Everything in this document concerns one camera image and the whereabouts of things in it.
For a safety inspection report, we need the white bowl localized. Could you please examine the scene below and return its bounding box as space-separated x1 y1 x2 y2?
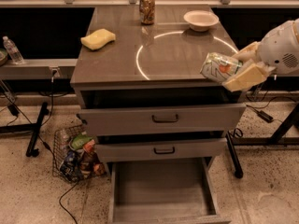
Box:
183 10 219 32

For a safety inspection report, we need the black floor cable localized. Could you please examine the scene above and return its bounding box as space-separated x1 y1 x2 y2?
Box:
36 133 82 224

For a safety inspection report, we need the green white 7up can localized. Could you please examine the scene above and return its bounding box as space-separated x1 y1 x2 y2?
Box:
200 52 243 83

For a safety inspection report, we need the black table leg left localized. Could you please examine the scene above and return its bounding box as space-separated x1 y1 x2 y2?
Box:
0 102 49 157

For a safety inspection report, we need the grey bottom drawer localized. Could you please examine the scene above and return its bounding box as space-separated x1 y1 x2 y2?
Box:
108 158 231 224

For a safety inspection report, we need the red snack packet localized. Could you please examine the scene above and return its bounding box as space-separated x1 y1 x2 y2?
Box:
83 139 95 154

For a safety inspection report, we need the clear plastic water bottle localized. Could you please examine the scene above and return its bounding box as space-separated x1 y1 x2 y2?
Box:
3 36 24 64

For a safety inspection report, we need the black power adapter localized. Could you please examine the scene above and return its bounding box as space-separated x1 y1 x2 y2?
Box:
257 110 274 123

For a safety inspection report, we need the brown patterned drink can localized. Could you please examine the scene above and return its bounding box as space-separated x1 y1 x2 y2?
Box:
139 0 155 25

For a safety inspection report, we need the wire basket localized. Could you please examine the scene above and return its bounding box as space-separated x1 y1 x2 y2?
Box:
52 126 106 183

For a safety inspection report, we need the grey middle drawer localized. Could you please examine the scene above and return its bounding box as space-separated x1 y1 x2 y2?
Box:
96 138 226 162

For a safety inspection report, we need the black table leg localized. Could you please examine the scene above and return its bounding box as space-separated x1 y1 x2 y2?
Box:
0 102 49 157
226 104 299 178

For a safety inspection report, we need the grey drawer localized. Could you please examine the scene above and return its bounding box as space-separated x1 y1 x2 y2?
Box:
96 138 226 162
108 158 231 224
78 104 246 136

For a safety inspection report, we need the green snack bag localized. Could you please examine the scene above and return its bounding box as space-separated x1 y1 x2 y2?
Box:
70 133 92 150

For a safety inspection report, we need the black table leg right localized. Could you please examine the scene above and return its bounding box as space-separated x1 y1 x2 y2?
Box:
226 104 299 178

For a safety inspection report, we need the yellow sponge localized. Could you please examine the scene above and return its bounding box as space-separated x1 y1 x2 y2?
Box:
80 29 116 50

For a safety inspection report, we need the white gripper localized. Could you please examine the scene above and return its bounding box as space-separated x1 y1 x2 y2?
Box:
221 19 299 91

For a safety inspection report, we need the grey drawer cabinet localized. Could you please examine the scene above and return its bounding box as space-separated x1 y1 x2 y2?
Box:
70 5 257 224

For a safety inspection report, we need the grey top drawer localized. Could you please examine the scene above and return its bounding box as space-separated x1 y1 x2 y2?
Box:
78 104 246 136

